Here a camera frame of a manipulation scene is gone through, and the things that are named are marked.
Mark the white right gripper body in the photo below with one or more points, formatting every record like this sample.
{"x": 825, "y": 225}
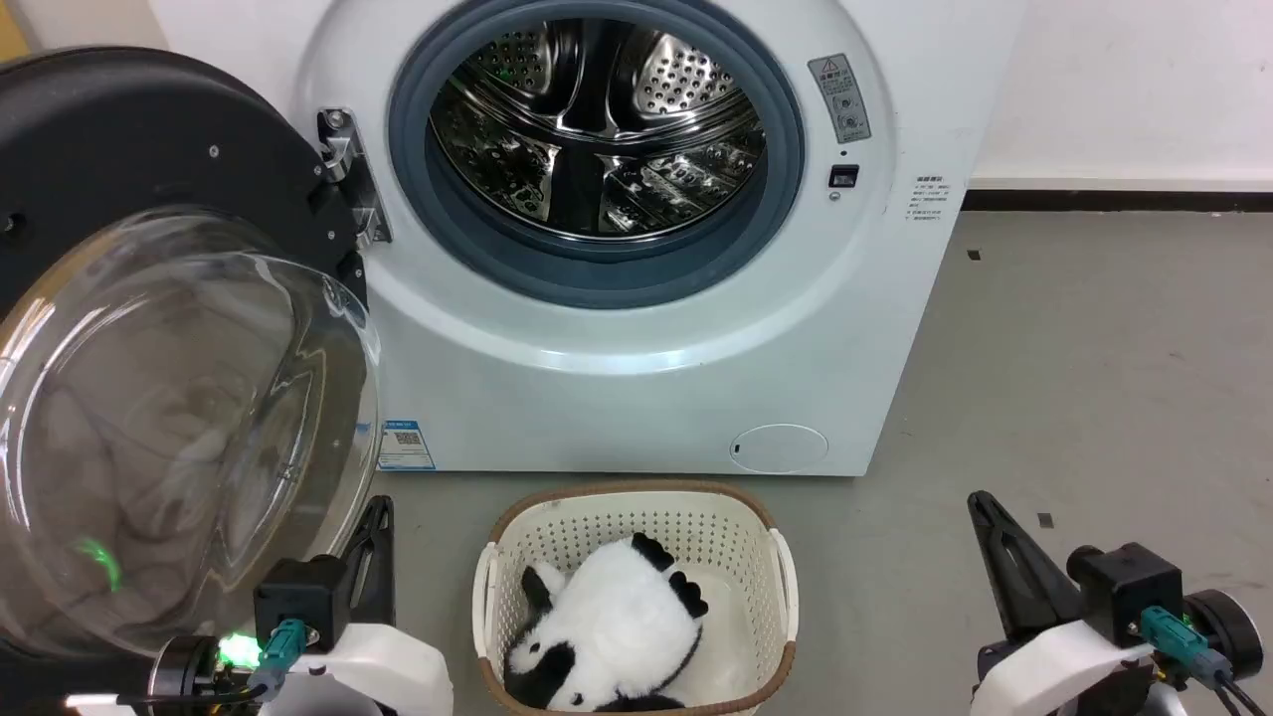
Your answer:
{"x": 1064, "y": 671}

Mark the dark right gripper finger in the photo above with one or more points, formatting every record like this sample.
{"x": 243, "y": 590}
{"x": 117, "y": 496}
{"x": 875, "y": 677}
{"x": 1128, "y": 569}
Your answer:
{"x": 1000, "y": 577}
{"x": 1039, "y": 577}

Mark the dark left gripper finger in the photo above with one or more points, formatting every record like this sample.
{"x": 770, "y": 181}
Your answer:
{"x": 358, "y": 572}
{"x": 383, "y": 557}

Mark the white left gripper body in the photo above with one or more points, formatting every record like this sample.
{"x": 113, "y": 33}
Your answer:
{"x": 383, "y": 671}

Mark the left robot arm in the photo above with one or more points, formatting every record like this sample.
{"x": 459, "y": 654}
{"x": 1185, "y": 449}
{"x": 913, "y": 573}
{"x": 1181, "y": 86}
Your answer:
{"x": 189, "y": 676}

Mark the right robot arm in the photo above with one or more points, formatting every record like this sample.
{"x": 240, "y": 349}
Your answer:
{"x": 1228, "y": 631}

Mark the white front-load washing machine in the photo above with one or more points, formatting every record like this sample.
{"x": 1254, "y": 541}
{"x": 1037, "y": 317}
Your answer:
{"x": 636, "y": 398}

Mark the black washing machine door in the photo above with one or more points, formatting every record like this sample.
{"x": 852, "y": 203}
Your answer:
{"x": 149, "y": 328}

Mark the grey rubber door gasket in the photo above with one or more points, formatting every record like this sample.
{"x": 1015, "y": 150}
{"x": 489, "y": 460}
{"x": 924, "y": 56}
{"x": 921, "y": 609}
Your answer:
{"x": 597, "y": 268}

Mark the metal door hinge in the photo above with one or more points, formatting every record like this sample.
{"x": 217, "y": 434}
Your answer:
{"x": 348, "y": 169}

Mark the black door latch socket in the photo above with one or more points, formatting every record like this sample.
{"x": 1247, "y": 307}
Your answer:
{"x": 843, "y": 176}

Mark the steel washing machine drum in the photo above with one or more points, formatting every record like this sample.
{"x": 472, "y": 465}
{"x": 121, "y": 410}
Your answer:
{"x": 597, "y": 119}

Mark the blue QR code sticker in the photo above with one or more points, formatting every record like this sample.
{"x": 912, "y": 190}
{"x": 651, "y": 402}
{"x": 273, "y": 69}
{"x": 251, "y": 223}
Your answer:
{"x": 404, "y": 445}

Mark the black white panda plush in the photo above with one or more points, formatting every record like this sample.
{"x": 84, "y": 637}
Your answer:
{"x": 612, "y": 631}

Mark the oval filter access cover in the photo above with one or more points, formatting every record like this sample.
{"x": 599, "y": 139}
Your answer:
{"x": 779, "y": 447}

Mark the cream perforated laundry basket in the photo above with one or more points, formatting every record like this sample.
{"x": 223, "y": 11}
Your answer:
{"x": 636, "y": 512}

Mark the grey warning sticker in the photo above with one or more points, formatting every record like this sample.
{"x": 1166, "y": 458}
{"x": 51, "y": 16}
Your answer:
{"x": 840, "y": 97}

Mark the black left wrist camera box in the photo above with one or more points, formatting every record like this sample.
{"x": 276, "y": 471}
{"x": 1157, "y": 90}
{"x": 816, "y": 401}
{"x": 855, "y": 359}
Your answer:
{"x": 298, "y": 602}

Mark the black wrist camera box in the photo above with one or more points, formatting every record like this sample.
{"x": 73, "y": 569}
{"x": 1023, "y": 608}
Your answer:
{"x": 1129, "y": 592}
{"x": 298, "y": 602}

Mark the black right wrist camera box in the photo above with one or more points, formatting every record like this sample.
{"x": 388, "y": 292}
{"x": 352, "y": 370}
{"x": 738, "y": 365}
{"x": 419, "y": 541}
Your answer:
{"x": 1129, "y": 592}

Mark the black wall baseboard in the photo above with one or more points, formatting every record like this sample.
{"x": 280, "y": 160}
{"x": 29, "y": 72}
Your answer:
{"x": 1114, "y": 200}

